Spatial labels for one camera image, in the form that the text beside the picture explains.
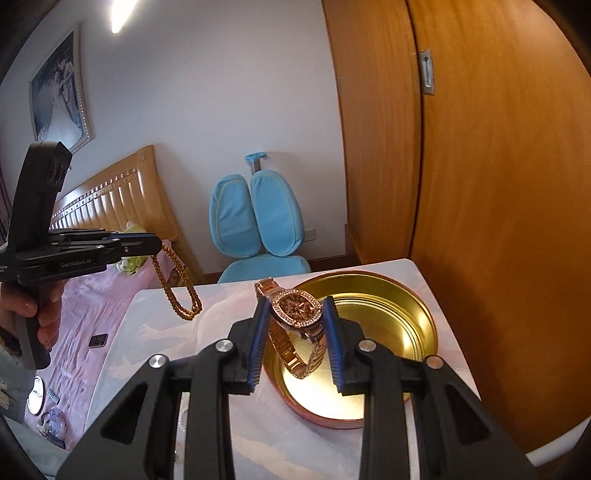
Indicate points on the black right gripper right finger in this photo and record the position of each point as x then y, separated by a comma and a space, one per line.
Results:
456, 436

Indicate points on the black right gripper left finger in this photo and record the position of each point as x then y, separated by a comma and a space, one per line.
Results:
134, 436

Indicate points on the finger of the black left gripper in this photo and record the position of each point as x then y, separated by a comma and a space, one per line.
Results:
137, 244

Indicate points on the rose gold wrist watch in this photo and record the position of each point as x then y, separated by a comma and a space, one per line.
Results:
294, 311

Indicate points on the person's left hand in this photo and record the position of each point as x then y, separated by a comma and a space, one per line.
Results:
14, 302

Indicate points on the green plush toy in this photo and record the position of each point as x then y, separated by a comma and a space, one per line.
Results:
131, 265

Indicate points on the white printed table cloth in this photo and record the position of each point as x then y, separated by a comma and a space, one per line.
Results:
271, 441

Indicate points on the pink bed sheet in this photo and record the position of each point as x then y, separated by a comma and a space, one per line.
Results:
91, 305

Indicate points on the black phone on bed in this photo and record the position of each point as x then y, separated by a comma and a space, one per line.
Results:
98, 341

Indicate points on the light blue chair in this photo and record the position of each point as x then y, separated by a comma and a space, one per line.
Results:
257, 222

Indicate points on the round red gold tin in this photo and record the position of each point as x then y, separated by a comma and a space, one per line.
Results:
387, 311

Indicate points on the framed wedding photo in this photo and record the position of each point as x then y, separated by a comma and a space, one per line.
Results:
56, 96

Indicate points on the wooden wardrobe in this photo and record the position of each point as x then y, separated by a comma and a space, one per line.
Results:
467, 133

